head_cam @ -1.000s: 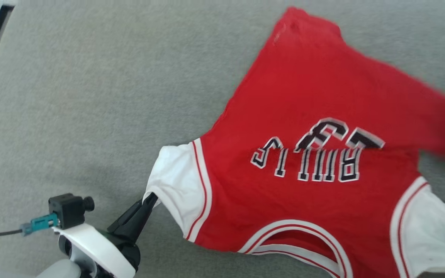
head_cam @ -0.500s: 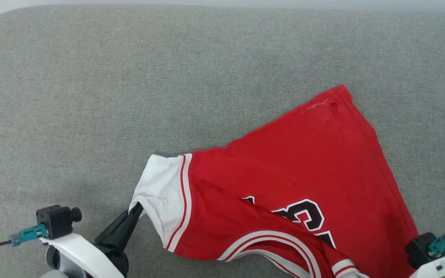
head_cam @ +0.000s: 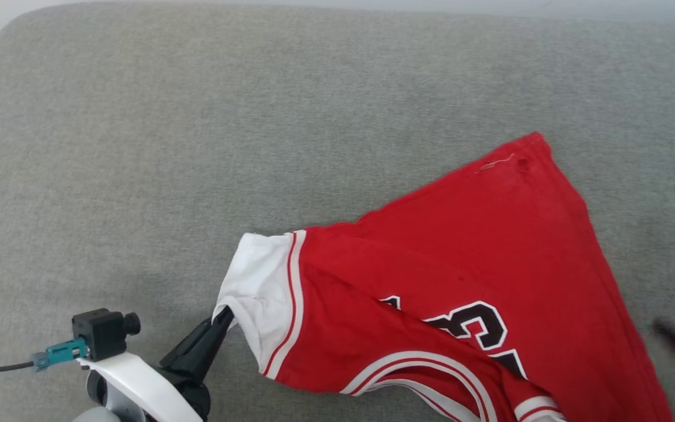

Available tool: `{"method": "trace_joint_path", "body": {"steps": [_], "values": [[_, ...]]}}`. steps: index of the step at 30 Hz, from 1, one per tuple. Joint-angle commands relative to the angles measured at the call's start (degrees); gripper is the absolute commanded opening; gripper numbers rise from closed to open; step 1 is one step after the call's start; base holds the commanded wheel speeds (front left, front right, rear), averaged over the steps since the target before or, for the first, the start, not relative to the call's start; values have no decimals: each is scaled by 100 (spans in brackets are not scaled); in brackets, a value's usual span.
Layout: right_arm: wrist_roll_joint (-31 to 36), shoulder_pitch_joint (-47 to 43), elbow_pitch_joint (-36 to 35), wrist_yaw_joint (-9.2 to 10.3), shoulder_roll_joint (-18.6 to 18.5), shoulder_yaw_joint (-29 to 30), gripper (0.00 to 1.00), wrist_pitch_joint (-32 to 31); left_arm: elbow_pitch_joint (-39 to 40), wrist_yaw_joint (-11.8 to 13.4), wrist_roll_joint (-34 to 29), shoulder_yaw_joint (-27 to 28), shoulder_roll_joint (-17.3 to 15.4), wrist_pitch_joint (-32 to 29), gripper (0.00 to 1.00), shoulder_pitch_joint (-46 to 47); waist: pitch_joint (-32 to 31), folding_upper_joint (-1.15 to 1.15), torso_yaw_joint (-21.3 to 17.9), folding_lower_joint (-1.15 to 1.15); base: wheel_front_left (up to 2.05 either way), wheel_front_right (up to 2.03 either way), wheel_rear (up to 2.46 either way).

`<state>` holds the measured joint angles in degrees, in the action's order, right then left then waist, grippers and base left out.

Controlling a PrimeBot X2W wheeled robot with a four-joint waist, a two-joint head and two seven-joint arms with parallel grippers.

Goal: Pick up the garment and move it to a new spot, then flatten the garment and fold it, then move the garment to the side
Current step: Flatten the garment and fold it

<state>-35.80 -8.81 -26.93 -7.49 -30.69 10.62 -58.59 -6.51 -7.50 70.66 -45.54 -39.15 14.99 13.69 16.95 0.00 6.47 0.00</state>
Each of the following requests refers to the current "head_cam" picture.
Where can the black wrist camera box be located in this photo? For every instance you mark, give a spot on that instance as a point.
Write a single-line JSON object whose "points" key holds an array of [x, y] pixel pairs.
{"points": [[103, 331]]}

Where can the red white basketball jersey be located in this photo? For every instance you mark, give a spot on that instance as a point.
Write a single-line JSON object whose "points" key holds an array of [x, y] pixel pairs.
{"points": [[460, 281]]}

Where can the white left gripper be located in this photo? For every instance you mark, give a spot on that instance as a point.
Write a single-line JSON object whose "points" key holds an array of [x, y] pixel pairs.
{"points": [[138, 384]]}

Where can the grey fabric sofa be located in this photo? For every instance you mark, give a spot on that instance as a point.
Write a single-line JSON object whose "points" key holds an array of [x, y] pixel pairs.
{"points": [[255, 146]]}

